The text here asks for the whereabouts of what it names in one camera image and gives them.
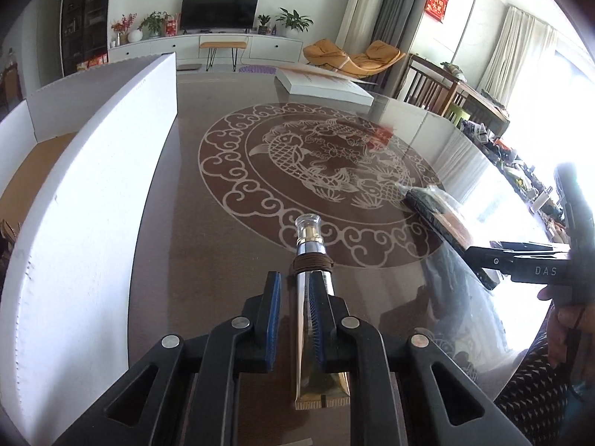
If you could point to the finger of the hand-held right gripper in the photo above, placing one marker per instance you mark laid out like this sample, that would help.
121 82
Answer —
488 259
534 246

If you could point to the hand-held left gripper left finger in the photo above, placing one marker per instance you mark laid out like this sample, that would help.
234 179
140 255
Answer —
274 316

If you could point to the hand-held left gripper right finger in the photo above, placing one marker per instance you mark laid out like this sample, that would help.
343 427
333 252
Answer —
317 320

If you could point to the plastic black packet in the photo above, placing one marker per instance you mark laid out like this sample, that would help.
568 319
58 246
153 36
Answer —
437 216

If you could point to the gold cosmetic tube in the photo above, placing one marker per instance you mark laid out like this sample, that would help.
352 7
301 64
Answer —
307 251

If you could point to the person's right hand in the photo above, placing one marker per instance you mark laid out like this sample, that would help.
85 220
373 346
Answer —
560 325

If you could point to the clutter of small items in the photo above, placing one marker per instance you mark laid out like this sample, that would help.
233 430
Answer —
516 167

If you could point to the green stool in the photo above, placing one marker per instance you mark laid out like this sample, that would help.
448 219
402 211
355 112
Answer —
458 116

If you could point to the dark patterned clothing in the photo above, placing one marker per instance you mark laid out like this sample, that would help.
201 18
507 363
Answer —
534 399

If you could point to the wooden sideboard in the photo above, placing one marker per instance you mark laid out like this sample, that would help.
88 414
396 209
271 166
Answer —
479 102

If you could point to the dark wooden chair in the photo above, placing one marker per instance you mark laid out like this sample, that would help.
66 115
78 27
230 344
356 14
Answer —
430 86

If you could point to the white curtain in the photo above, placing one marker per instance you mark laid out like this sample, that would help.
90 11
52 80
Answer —
516 51

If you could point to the orange lounge chair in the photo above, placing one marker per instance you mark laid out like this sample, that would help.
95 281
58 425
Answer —
367 58

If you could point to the flat white cardboard box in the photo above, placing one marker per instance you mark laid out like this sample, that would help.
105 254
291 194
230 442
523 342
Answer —
325 86

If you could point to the purple mat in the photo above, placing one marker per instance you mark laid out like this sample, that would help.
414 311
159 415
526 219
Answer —
258 70

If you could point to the grey curtain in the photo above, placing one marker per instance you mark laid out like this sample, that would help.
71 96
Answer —
404 9

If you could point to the wooden bench with metal legs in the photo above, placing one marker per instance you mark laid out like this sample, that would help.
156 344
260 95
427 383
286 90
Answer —
223 45

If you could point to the covered standing air conditioner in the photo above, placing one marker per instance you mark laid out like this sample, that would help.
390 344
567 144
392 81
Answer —
360 9

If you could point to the white television cabinet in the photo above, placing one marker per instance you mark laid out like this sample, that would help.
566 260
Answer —
153 51

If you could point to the small potted plant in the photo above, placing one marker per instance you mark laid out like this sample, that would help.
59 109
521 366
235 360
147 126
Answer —
263 23

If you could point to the large potted plant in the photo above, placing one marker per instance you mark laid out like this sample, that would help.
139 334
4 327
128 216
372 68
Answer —
293 21

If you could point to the red gift box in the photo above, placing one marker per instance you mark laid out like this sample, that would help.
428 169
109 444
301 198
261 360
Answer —
171 25

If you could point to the black television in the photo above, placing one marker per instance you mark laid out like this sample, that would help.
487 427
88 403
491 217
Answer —
218 11

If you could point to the red snack boxes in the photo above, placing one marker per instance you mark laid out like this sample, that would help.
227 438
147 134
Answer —
95 62

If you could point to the white vase with red flowers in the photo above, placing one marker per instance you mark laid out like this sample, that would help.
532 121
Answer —
132 35

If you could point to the bushy potted plant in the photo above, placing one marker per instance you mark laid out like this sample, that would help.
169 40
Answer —
152 23

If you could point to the black glass cabinet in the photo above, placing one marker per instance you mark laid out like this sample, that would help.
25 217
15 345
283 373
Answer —
86 14

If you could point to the red wall decoration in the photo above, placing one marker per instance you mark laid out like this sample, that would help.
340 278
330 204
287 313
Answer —
438 3

